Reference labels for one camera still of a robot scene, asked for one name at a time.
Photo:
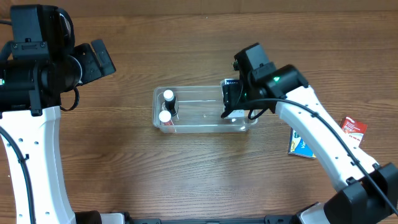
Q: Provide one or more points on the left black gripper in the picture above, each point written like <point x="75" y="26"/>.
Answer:
<point x="90" y="62"/>

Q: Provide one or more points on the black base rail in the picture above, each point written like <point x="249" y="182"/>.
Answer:
<point x="268" y="219"/>

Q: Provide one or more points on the black bottle white cap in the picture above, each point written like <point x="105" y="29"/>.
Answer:
<point x="171" y="103"/>

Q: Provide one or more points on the orange bottle white cap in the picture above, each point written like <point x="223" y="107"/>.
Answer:
<point x="165" y="118"/>

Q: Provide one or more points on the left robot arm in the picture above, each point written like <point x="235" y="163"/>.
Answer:
<point x="31" y="86"/>

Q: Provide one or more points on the clear plastic container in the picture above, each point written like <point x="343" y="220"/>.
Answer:
<point x="199" y="110"/>

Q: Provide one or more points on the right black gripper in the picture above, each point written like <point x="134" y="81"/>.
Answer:
<point x="232" y="97"/>

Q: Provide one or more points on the red medicine box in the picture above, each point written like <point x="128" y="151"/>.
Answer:
<point x="354" y="129"/>

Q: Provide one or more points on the white Hansaplast plaster box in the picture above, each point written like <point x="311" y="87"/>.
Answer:
<point x="236" y="113"/>

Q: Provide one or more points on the blue Vicks VapoDrops box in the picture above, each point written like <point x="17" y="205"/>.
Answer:
<point x="298" y="147"/>

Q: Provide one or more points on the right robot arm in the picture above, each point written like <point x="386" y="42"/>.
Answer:
<point x="366" y="192"/>

